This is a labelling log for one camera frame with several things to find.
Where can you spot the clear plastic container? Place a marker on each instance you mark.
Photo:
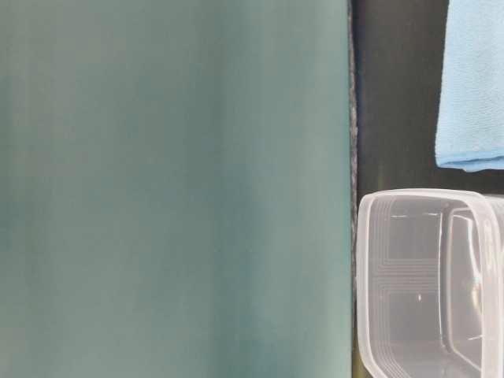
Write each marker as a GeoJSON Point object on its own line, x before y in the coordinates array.
{"type": "Point", "coordinates": [429, 283]}

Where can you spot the green backdrop curtain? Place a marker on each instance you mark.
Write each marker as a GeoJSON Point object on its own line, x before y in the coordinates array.
{"type": "Point", "coordinates": [175, 192]}

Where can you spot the folded light blue towel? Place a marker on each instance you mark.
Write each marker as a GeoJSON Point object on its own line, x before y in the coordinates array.
{"type": "Point", "coordinates": [469, 134]}

